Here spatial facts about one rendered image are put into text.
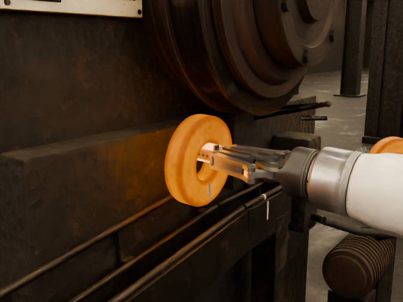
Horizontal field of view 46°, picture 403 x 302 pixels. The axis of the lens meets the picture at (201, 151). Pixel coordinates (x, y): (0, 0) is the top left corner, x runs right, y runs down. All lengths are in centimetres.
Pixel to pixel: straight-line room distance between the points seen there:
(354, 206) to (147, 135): 36
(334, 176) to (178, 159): 24
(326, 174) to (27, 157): 39
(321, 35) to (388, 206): 44
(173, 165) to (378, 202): 30
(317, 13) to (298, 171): 33
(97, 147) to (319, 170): 33
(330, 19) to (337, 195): 44
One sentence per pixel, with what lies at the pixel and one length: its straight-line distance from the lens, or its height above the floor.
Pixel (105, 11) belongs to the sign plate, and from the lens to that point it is 77.
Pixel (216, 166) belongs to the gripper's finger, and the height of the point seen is 83.
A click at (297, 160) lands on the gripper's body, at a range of 67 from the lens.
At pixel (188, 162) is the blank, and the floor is 84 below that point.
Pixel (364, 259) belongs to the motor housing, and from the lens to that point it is 121.
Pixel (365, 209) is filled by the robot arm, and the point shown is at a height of 82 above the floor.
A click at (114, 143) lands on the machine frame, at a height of 87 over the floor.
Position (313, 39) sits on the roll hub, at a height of 103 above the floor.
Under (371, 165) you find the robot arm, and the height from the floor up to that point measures 87.
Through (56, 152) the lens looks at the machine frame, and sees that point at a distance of 68.
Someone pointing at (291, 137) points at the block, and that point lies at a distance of 115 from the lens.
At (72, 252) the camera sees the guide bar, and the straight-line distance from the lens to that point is 72.
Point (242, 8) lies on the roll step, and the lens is 77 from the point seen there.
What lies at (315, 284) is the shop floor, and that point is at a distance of 217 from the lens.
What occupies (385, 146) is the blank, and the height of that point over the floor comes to 76.
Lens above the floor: 102
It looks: 13 degrees down
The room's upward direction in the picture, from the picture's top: straight up
